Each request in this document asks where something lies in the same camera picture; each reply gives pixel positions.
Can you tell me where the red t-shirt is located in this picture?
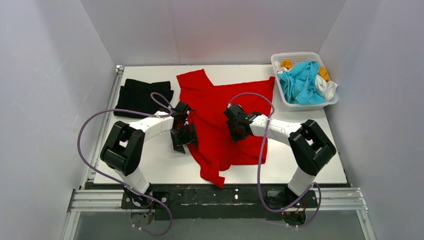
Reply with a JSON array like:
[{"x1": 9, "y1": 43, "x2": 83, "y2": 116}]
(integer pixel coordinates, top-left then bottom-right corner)
[{"x1": 176, "y1": 69, "x2": 275, "y2": 188}]

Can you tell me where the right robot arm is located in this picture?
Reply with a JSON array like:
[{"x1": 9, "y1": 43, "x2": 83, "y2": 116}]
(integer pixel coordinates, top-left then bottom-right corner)
[{"x1": 224, "y1": 104, "x2": 337, "y2": 197}]

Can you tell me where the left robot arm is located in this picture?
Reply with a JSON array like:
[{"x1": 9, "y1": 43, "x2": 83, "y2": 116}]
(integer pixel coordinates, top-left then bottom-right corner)
[{"x1": 100, "y1": 101, "x2": 199, "y2": 194}]

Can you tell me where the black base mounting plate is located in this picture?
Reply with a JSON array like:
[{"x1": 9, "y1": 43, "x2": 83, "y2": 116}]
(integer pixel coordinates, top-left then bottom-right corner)
[{"x1": 121, "y1": 184, "x2": 318, "y2": 221}]

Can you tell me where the folded black t-shirt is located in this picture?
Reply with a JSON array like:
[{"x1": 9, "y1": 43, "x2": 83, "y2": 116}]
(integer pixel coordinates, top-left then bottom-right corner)
[{"x1": 115, "y1": 78, "x2": 174, "y2": 114}]

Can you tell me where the light blue t-shirt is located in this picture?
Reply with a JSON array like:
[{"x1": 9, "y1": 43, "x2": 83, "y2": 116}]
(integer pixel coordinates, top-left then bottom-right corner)
[{"x1": 277, "y1": 61, "x2": 326, "y2": 106}]

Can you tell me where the white plastic laundry basket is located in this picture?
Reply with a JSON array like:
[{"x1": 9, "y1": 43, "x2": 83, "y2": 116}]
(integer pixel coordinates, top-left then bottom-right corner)
[{"x1": 270, "y1": 52, "x2": 339, "y2": 112}]

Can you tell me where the orange t-shirt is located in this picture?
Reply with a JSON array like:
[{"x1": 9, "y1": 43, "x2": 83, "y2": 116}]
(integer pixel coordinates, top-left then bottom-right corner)
[{"x1": 280, "y1": 59, "x2": 330, "y2": 82}]

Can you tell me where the white t-shirt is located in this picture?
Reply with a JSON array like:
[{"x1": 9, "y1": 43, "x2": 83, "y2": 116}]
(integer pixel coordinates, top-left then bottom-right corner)
[{"x1": 273, "y1": 61, "x2": 338, "y2": 102}]

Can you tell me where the aluminium frame rail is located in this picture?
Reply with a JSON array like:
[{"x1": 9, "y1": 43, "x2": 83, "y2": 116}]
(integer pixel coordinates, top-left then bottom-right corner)
[{"x1": 62, "y1": 64, "x2": 376, "y2": 240}]

